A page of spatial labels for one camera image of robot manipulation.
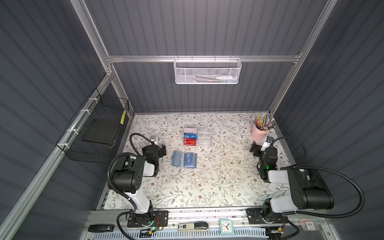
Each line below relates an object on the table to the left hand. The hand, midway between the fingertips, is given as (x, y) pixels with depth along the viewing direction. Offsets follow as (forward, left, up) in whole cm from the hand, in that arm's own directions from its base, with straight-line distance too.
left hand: (153, 145), depth 96 cm
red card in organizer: (+2, -23, -1) cm, 23 cm away
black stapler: (-43, +20, -3) cm, 48 cm away
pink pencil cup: (+3, -70, +2) cm, 70 cm away
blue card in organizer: (+6, -24, +1) cm, 25 cm away
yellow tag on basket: (+5, +13, +22) cm, 26 cm away
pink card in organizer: (+9, -25, +3) cm, 26 cm away
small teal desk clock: (-47, -39, -2) cm, 61 cm away
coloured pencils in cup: (+9, -74, +8) cm, 74 cm away
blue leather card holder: (-11, -22, -2) cm, 24 cm away
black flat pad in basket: (-5, +21, +22) cm, 31 cm away
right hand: (-7, -69, +7) cm, 70 cm away
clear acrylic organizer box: (+12, -30, -7) cm, 33 cm away
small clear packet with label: (-48, -79, -2) cm, 92 cm away
